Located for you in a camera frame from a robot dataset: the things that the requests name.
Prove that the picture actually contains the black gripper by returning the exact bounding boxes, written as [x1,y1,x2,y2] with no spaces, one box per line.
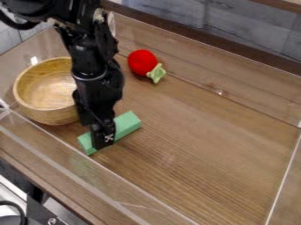
[72,69,125,150]

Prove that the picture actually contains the green rectangular block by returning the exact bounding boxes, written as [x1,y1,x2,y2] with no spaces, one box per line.
[78,111,142,156]

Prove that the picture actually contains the brown wooden bowl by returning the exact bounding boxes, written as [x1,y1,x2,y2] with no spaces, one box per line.
[14,56,79,126]

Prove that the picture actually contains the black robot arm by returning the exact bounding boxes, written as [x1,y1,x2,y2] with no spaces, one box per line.
[0,0,125,149]

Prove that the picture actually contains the red plush strawberry toy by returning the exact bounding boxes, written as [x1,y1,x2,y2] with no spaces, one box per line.
[127,49,166,83]

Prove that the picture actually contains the black metal table leg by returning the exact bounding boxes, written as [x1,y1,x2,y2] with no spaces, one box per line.
[26,187,64,225]

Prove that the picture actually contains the clear acrylic front wall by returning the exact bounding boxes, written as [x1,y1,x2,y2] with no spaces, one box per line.
[0,98,200,225]

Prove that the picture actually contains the black cable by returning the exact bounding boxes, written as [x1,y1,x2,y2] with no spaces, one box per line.
[0,200,28,225]

